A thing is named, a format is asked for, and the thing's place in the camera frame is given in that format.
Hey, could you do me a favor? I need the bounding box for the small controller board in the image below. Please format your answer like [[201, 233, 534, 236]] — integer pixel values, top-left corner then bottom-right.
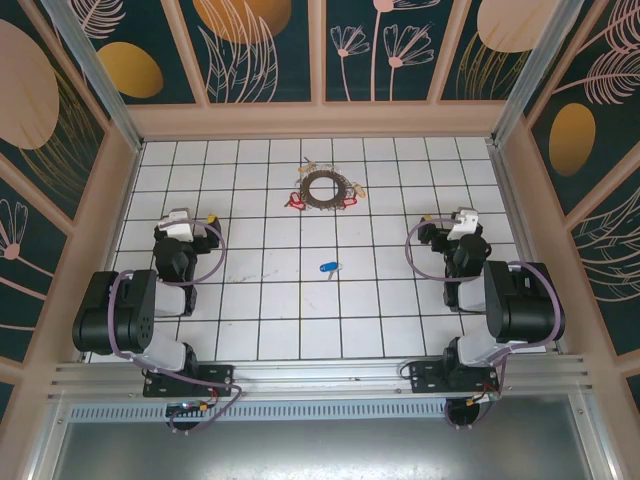
[[463, 391, 502, 407], [166, 401, 212, 417]]

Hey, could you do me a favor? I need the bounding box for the grey metal sheet panel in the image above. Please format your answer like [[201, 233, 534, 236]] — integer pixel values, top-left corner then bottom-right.
[[29, 418, 614, 480]]

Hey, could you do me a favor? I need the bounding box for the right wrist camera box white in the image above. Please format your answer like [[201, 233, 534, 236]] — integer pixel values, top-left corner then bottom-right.
[[446, 208, 480, 242]]

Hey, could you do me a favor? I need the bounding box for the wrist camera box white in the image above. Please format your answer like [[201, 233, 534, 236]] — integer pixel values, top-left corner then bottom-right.
[[157, 209, 195, 242], [446, 208, 480, 242]]

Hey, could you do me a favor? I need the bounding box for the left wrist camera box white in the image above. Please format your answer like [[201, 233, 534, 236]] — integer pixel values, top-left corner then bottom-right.
[[157, 209, 195, 242]]

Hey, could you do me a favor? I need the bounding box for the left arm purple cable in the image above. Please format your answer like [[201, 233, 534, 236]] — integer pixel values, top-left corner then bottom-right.
[[108, 217, 245, 434]]

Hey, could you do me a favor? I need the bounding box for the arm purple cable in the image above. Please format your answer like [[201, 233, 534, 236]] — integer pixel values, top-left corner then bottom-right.
[[403, 217, 567, 432], [108, 217, 245, 434]]

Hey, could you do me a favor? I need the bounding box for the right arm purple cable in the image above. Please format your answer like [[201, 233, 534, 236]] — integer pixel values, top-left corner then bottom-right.
[[403, 217, 567, 432]]

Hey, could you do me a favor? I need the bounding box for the aluminium side rail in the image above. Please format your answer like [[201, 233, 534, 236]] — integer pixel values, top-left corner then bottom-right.
[[487, 142, 566, 357]]

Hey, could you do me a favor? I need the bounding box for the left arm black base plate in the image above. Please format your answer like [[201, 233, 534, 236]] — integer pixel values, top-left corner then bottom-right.
[[143, 363, 236, 399]]

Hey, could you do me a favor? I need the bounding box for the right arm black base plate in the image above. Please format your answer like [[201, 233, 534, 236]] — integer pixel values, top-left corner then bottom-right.
[[408, 359, 501, 396]]

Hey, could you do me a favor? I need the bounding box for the aluminium mounting rail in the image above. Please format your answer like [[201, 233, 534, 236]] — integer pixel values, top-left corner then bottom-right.
[[47, 353, 599, 401]]

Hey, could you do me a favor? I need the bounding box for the aluminium frame post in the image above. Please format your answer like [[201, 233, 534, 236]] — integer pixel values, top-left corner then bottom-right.
[[39, 0, 146, 154], [489, 0, 586, 146]]

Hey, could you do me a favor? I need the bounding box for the slotted grey cable duct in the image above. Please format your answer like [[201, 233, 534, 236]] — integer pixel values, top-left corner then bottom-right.
[[67, 399, 581, 424]]

